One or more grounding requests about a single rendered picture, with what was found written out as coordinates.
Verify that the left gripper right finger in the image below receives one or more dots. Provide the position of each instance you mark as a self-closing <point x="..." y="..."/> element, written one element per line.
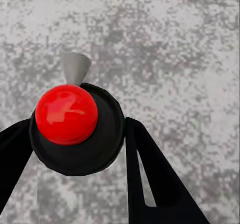
<point x="174" y="204"/>

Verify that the insectifuge atomizer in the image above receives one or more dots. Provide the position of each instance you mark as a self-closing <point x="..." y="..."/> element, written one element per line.
<point x="77" y="128"/>

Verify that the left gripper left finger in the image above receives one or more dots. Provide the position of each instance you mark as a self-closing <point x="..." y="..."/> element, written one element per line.
<point x="15" y="151"/>

